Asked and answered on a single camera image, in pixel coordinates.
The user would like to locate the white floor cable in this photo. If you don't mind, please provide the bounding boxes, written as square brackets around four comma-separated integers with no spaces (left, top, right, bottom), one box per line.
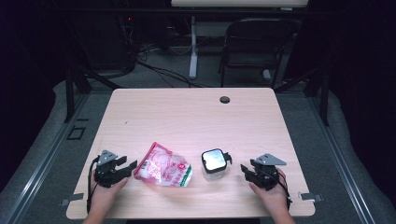
[169,44,194,57]

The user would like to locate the black folding chair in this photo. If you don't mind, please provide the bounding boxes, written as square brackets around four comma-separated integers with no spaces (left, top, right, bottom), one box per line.
[218,17,302,90]

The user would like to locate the white desk top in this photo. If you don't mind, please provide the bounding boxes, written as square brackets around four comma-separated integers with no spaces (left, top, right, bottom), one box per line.
[170,0,309,8]

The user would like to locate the grey metal table bracket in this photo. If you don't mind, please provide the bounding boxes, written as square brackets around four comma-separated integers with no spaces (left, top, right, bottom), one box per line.
[298,191,324,203]
[59,192,85,207]

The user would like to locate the white desk leg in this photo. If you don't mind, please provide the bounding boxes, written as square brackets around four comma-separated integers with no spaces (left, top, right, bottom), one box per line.
[188,16,200,80]

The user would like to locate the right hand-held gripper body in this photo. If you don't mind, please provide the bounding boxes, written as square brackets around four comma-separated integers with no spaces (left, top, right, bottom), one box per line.
[248,152,288,191]

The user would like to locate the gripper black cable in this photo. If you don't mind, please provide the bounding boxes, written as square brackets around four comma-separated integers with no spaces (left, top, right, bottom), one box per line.
[264,169,293,211]
[86,157,101,215]

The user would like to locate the aluminium floor rail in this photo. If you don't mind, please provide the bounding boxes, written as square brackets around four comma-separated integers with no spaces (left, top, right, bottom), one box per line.
[306,92,378,224]
[0,92,92,224]

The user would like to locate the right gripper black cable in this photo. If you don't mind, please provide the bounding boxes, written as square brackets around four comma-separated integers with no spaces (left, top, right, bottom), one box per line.
[264,169,293,211]

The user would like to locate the black floor cable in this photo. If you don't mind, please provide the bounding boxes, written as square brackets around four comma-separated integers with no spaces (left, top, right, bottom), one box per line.
[135,59,207,89]

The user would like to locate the person's right hand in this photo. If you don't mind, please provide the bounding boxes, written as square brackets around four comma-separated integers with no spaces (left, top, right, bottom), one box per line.
[248,167,292,219]

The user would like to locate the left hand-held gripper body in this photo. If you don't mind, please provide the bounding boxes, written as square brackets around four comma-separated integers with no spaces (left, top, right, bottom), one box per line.
[93,149,129,189]

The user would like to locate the black metal stand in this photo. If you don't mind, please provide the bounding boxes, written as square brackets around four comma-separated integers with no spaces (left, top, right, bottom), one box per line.
[274,65,331,127]
[64,65,123,124]

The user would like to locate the person's left hand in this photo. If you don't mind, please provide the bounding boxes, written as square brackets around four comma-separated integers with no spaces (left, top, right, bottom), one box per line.
[88,171,129,220]

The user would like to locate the dark equipment cabinet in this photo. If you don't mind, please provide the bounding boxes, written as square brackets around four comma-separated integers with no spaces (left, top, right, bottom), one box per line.
[88,12,138,72]

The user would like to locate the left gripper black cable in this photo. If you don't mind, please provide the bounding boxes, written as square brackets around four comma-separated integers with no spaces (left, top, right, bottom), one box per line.
[86,157,101,215]

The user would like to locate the pink printed plastic bag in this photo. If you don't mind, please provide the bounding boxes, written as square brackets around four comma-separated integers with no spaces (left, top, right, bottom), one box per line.
[134,142,193,188]

